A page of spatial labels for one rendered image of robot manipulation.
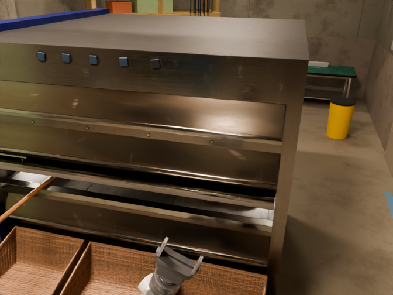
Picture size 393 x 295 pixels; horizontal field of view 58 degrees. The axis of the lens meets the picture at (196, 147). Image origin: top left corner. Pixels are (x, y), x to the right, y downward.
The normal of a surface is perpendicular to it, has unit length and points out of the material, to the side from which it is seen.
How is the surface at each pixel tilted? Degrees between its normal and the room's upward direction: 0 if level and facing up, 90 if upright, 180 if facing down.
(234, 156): 70
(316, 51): 90
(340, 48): 90
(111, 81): 90
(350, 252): 0
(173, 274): 98
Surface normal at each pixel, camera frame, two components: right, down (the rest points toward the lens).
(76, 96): -0.24, 0.07
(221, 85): -0.25, 0.41
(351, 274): 0.00, -0.90
